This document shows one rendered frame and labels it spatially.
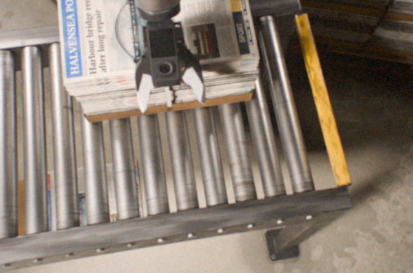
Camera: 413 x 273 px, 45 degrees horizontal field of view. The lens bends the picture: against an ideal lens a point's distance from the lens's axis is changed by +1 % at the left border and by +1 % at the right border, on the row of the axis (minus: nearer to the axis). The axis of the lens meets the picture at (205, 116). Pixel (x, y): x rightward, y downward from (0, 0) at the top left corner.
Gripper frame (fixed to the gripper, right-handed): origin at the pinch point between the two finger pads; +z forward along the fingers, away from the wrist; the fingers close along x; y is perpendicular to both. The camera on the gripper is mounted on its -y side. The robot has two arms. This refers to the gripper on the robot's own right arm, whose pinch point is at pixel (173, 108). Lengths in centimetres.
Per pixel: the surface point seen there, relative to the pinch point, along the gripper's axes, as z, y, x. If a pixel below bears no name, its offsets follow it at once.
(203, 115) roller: 15.0, 15.4, -6.6
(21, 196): 80, 63, 61
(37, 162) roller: 18.1, 10.6, 31.3
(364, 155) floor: 82, 60, -71
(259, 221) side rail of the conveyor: 28.0, -6.6, -14.7
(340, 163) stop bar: 21.5, 0.4, -34.2
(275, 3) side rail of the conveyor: 1.3, 38.8, -28.9
